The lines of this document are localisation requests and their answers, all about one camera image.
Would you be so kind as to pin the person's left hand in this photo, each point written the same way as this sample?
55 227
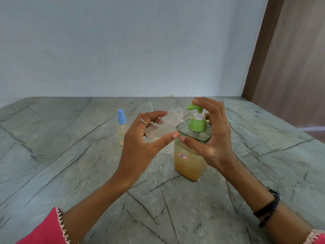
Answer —
134 149

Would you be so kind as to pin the person's right hand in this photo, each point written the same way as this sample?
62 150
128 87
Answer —
215 139

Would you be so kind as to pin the person's left thumb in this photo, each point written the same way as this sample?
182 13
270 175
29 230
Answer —
165 141

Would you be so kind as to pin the person's right thumb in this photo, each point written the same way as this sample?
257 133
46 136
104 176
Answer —
194 146

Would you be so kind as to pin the green pump soap dispenser bottle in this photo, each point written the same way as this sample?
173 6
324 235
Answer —
189 160

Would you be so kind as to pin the small clear plastic bottle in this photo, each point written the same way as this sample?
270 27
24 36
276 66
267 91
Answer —
167 124

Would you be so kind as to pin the person's left forearm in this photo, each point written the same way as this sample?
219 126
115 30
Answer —
99 205

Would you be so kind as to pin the person's right forearm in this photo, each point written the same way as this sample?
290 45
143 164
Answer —
264 205

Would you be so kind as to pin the thin white tube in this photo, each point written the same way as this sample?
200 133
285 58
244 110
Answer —
150 106

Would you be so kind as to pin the small blue-capped spray bottle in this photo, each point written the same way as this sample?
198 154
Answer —
122 129

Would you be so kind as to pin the brown wooden door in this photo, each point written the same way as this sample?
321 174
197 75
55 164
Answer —
297 68

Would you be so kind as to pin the pink sleeve with lace trim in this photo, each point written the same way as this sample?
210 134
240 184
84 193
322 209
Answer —
316 237
45 231

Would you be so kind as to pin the dark brown door frame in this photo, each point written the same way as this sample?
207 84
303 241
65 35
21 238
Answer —
264 43

